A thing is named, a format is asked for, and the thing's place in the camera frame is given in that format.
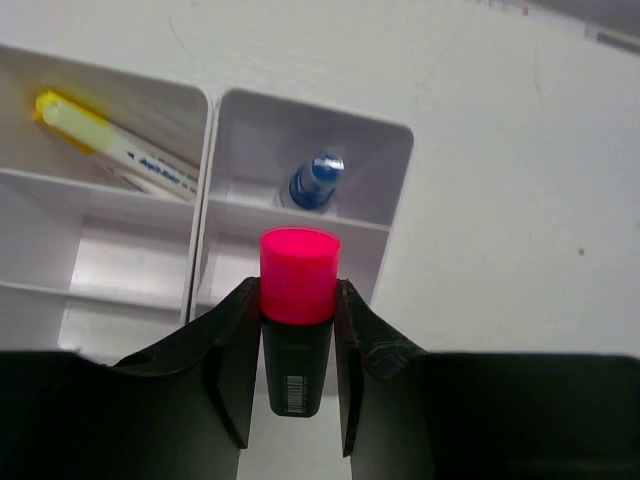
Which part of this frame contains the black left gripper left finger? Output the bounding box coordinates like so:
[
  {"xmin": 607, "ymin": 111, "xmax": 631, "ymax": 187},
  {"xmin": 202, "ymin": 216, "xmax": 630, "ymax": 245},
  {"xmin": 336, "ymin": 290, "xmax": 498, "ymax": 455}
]
[{"xmin": 1, "ymin": 277, "xmax": 261, "ymax": 479}]

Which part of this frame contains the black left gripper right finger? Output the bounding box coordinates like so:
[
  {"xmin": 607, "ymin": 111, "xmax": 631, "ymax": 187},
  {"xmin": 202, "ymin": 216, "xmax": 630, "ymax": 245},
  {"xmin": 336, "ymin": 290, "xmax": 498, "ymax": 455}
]
[{"xmin": 334, "ymin": 280, "xmax": 639, "ymax": 479}]

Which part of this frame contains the black highlighter pink cap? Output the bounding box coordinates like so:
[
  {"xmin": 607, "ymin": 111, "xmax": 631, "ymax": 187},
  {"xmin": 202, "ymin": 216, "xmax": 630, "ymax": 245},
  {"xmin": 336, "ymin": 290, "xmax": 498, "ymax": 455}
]
[{"xmin": 259, "ymin": 227, "xmax": 341, "ymax": 418}]

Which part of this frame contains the clear spray bottle blue cap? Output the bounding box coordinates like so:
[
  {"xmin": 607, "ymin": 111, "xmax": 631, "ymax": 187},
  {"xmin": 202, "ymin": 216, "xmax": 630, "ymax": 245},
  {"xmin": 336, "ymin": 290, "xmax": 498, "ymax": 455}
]
[{"xmin": 274, "ymin": 151, "xmax": 345, "ymax": 213}]

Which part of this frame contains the white container left bin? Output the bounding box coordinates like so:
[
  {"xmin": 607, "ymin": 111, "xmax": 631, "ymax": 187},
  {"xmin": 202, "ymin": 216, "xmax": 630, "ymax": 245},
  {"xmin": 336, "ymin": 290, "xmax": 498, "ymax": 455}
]
[{"xmin": 1, "ymin": 45, "xmax": 214, "ymax": 363}]

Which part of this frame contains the white container bin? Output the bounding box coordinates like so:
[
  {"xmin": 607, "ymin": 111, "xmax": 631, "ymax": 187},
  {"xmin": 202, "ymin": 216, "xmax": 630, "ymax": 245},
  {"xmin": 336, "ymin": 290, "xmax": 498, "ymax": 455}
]
[
  {"xmin": 187, "ymin": 88, "xmax": 415, "ymax": 396},
  {"xmin": 1, "ymin": 45, "xmax": 214, "ymax": 363}
]

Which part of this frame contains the white container right bin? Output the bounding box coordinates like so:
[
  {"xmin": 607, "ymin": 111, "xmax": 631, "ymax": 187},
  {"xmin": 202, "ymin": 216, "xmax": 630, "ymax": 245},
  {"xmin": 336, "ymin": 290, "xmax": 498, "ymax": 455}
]
[{"xmin": 187, "ymin": 88, "xmax": 415, "ymax": 396}]

